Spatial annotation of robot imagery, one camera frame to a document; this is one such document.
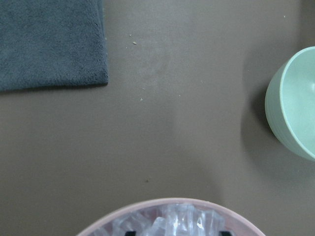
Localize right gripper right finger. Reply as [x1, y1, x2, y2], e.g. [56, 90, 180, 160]
[219, 231, 231, 236]

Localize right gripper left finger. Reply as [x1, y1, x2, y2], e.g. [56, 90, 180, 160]
[125, 231, 136, 236]

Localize clear ice cubes pile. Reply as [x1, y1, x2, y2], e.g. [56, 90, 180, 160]
[90, 204, 225, 236]

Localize pink bowl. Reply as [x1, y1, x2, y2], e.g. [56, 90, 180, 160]
[78, 198, 264, 236]

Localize mint green bowl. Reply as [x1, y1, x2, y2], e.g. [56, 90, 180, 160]
[265, 47, 315, 161]

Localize grey folded cloth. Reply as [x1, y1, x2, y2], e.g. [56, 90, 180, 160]
[0, 0, 108, 91]

